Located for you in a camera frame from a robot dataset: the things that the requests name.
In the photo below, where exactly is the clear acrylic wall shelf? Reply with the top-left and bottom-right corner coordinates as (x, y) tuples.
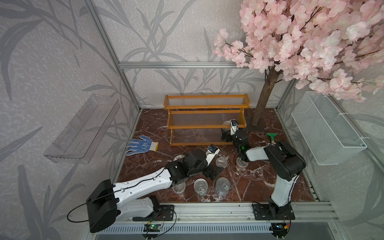
(44, 94), (121, 164)

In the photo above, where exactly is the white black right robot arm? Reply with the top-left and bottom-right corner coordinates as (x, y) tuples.
(221, 129), (307, 214)

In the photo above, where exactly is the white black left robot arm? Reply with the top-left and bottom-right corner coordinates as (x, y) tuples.
(86, 145), (221, 233)

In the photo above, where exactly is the aluminium front rail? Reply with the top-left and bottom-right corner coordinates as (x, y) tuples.
(86, 201), (340, 224)

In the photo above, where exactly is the tomato label seed jar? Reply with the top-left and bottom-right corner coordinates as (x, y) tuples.
(174, 155), (185, 161)

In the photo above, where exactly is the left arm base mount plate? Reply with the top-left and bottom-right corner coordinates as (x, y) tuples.
(133, 205), (175, 222)

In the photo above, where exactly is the circuit board right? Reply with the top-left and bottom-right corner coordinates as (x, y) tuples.
(270, 223), (291, 233)

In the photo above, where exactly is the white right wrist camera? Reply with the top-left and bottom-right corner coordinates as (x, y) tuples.
(230, 120), (239, 136)

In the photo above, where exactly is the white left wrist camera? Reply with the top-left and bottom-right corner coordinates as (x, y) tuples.
(206, 144), (220, 165)

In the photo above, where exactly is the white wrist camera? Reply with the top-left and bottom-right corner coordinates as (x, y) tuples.
(206, 144), (220, 165)
(230, 120), (239, 136)

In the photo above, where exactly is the blue dotted work glove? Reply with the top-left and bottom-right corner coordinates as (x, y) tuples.
(126, 135), (159, 157)

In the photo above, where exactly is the white mesh wire basket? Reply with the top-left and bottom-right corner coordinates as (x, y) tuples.
(292, 92), (367, 166)

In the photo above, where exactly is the artificial cherry blossom tree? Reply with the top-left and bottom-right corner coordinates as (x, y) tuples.
(214, 1), (384, 127)

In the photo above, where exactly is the green corn seed can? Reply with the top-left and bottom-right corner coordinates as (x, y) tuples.
(194, 179), (208, 196)

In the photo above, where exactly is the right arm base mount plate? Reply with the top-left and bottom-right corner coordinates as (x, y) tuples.
(252, 202), (296, 221)

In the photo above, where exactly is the purple flower seed can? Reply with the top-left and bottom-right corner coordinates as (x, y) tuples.
(215, 177), (231, 197)

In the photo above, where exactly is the orange wooden three-tier shelf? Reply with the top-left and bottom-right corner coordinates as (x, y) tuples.
(164, 94), (251, 146)

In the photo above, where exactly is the clear jar red label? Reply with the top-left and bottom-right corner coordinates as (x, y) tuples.
(236, 158), (249, 170)
(216, 157), (228, 169)

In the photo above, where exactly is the green circuit board left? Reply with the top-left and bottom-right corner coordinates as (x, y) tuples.
(144, 224), (162, 233)

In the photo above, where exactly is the clear jar black label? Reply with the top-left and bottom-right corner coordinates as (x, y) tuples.
(172, 183), (186, 195)

